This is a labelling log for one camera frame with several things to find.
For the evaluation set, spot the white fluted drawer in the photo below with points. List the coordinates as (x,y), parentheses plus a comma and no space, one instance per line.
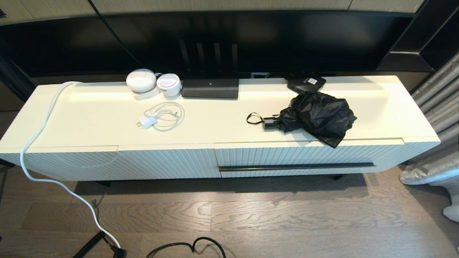
(269,156)

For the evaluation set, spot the black umbrella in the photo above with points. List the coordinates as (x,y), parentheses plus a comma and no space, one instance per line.
(319,114)

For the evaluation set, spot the white tv cabinet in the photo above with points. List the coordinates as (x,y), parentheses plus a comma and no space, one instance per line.
(107,161)

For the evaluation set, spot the black router with antennas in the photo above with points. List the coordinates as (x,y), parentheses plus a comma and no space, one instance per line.
(209,88)

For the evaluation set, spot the small white round device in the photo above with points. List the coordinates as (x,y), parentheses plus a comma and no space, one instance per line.
(168,85)

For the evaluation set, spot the black set-top box with label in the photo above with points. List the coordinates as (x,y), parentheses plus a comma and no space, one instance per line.
(304,83)

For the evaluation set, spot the large white dome device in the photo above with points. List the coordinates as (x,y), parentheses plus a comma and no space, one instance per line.
(141,81)

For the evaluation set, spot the black television screen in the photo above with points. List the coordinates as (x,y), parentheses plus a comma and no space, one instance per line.
(287,39)

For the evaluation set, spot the black shelf unit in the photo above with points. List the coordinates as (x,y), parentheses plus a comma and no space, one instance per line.
(412,57)

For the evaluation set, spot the grey curtain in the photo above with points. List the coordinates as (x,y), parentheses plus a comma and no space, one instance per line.
(437,100)

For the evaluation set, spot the white rounded floor object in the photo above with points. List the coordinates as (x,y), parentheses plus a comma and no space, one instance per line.
(452,214)

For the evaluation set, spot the white wall socket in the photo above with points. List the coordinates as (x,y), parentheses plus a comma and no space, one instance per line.
(260,75)

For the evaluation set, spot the black wall frame piece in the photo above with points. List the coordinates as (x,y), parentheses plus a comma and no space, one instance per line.
(14,82)

